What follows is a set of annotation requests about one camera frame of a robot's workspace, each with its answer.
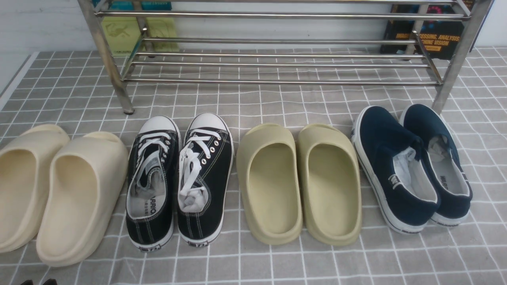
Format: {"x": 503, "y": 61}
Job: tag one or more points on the navy slip-on shoe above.
{"x": 391, "y": 157}
{"x": 441, "y": 160}

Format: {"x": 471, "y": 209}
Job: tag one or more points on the black image processing book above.
{"x": 439, "y": 37}

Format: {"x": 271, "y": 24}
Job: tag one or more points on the cream foam slipper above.
{"x": 86, "y": 178}
{"x": 24, "y": 183}

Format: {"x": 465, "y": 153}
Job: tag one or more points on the olive foam slipper right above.
{"x": 329, "y": 174}

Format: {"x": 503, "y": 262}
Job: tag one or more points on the green and teal book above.
{"x": 122, "y": 32}

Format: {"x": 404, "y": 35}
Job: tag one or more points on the olive foam slipper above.
{"x": 267, "y": 174}
{"x": 329, "y": 174}

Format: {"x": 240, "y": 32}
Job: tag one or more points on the black canvas sneaker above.
{"x": 152, "y": 174}
{"x": 205, "y": 165}

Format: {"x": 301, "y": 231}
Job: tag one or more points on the grey checked floor cloth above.
{"x": 71, "y": 89}

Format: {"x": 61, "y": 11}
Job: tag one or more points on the olive foam slipper left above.
{"x": 267, "y": 174}

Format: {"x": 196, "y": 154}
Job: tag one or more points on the cream foam slipper far left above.
{"x": 24, "y": 183}

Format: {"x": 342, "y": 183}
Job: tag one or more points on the black canvas sneaker right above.
{"x": 205, "y": 165}

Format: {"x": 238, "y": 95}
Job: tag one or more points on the stainless steel shoe rack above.
{"x": 415, "y": 57}

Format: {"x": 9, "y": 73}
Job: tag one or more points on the black canvas sneaker left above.
{"x": 152, "y": 174}

